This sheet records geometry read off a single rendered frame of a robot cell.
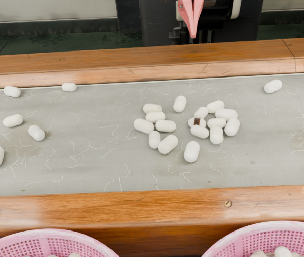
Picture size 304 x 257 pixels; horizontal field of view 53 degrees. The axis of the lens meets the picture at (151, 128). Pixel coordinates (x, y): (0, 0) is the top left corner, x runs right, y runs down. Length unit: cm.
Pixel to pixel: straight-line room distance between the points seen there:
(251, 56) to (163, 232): 44
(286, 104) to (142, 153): 29
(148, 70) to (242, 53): 21
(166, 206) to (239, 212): 9
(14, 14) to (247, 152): 265
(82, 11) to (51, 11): 27
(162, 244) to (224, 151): 18
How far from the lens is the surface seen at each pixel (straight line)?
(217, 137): 50
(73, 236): 40
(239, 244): 40
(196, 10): 58
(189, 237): 42
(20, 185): 51
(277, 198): 43
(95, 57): 73
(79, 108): 62
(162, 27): 146
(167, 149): 48
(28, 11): 291
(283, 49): 75
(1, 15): 302
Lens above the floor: 110
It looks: 42 degrees down
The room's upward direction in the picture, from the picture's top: 5 degrees counter-clockwise
